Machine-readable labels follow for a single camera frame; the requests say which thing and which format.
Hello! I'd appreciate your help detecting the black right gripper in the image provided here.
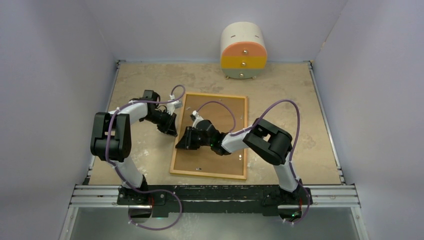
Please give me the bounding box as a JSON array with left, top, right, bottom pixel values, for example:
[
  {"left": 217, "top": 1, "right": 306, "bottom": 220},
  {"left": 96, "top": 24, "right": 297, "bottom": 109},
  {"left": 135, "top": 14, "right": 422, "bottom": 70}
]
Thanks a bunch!
[{"left": 176, "top": 125, "right": 213, "bottom": 150}]

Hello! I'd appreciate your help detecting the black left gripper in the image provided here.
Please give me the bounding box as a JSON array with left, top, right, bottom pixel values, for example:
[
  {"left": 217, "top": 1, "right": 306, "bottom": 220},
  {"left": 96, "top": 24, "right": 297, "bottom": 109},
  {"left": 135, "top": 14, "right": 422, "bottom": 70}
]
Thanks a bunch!
[{"left": 143, "top": 109, "right": 178, "bottom": 137}]

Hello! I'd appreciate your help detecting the brown backing board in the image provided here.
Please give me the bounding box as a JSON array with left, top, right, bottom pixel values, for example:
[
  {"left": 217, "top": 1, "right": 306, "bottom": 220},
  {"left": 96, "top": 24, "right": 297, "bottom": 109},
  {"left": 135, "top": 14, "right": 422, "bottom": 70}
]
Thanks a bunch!
[{"left": 174, "top": 96, "right": 245, "bottom": 176}]

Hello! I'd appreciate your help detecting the yellow wooden picture frame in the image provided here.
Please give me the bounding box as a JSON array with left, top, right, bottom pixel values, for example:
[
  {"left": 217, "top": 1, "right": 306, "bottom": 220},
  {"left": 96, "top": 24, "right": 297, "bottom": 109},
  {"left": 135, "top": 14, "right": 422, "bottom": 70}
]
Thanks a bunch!
[{"left": 169, "top": 92, "right": 249, "bottom": 181}]

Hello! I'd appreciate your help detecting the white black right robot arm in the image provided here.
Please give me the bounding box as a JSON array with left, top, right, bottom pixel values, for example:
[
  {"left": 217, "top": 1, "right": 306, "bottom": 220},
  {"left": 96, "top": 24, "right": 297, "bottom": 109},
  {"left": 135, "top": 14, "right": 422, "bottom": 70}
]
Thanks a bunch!
[{"left": 175, "top": 118, "right": 301, "bottom": 204}]

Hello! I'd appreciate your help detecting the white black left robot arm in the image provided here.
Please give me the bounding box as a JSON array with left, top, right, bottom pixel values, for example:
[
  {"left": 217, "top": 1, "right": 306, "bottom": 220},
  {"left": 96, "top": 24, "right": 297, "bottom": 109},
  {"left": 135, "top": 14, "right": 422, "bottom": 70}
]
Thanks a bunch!
[{"left": 90, "top": 90, "right": 182, "bottom": 205}]

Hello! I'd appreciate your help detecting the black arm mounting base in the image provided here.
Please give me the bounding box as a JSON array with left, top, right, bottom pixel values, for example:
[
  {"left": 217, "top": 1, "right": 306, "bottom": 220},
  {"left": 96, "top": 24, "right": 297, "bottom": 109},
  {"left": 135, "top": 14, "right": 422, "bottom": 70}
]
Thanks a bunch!
[{"left": 117, "top": 184, "right": 313, "bottom": 221}]

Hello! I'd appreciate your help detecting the round pastel drawer cabinet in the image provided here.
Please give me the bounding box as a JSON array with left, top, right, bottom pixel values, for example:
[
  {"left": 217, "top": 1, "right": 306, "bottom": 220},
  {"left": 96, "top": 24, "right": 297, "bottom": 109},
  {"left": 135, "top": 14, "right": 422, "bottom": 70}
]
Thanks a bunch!
[{"left": 220, "top": 21, "right": 268, "bottom": 80}]

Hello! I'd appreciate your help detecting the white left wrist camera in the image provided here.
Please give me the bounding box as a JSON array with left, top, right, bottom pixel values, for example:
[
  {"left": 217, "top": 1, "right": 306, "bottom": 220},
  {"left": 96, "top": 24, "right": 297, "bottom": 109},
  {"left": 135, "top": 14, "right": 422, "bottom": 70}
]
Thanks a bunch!
[{"left": 165, "top": 94, "right": 183, "bottom": 115}]

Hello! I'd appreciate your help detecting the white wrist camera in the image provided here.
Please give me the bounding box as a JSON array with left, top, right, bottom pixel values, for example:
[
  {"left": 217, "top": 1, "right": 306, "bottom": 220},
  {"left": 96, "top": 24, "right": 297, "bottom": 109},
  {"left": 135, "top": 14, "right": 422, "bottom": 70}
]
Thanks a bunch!
[
  {"left": 165, "top": 94, "right": 183, "bottom": 115},
  {"left": 190, "top": 110, "right": 204, "bottom": 128}
]

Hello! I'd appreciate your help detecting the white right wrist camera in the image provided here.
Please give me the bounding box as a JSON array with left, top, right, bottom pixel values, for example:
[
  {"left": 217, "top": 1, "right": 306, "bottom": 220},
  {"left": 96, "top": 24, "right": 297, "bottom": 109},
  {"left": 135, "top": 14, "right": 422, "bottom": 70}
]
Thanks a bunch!
[{"left": 190, "top": 110, "right": 204, "bottom": 128}]

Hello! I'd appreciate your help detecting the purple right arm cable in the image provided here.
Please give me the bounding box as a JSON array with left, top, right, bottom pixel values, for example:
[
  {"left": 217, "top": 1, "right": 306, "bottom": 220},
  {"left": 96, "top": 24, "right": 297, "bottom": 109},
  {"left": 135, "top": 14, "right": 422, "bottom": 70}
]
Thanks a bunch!
[{"left": 193, "top": 99, "right": 312, "bottom": 226}]

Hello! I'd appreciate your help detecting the aluminium rail frame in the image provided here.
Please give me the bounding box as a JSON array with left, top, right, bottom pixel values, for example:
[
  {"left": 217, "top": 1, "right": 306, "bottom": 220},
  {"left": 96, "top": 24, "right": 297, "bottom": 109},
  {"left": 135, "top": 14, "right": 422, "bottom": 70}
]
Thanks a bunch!
[{"left": 58, "top": 60, "right": 369, "bottom": 240}]

